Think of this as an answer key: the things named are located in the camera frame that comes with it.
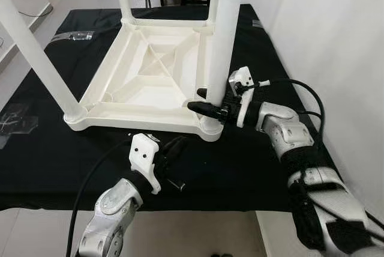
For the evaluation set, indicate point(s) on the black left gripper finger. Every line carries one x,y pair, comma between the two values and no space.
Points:
170,150
180,152

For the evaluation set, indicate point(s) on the white plastic table top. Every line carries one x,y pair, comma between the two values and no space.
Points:
138,89

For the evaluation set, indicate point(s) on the robot right leg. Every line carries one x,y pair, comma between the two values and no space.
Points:
223,255

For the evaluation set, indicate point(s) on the clear tape cross patch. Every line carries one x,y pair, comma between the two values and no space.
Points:
17,123

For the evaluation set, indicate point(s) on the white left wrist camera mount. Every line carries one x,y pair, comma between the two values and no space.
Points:
144,152

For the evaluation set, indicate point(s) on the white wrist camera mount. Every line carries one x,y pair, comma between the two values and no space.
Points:
242,77
144,152

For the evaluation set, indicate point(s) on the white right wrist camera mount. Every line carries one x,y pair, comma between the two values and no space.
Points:
242,77

